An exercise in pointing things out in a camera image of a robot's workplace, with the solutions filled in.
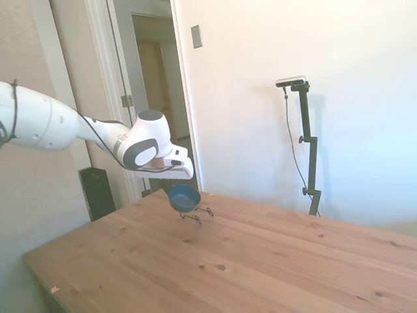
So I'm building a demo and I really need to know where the grey camera on stand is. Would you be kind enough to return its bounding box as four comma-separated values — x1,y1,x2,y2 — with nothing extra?
275,75,308,89

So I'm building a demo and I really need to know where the blue bowl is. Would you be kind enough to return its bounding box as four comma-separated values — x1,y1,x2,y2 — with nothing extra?
167,184,201,212

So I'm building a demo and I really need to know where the white open door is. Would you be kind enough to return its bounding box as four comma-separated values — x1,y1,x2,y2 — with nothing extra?
106,0,161,198

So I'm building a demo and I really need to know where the black wire bowl rack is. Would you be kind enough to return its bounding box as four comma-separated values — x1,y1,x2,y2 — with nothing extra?
177,205,215,226

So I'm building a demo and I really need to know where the white door with knob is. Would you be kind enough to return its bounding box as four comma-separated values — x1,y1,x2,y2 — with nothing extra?
48,0,131,205

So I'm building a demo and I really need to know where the grey wall switch plate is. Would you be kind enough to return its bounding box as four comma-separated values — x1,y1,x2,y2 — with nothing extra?
190,24,204,50

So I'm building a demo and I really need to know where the grey camera cable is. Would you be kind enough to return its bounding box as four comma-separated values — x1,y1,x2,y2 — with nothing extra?
282,86,311,196

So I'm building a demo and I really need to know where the brown wooden hallway door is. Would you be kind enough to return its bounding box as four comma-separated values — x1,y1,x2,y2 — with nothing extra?
136,40,179,144

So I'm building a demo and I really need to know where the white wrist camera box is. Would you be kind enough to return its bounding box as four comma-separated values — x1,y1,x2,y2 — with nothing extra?
162,146,190,168

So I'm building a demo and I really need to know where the black camera stand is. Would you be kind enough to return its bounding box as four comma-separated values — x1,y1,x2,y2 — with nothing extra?
289,81,323,217

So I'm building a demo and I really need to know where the black radiator heater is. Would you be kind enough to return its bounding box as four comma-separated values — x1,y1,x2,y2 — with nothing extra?
78,166,117,224

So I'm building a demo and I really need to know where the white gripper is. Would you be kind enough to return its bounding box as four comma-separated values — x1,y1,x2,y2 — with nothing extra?
134,158,194,197

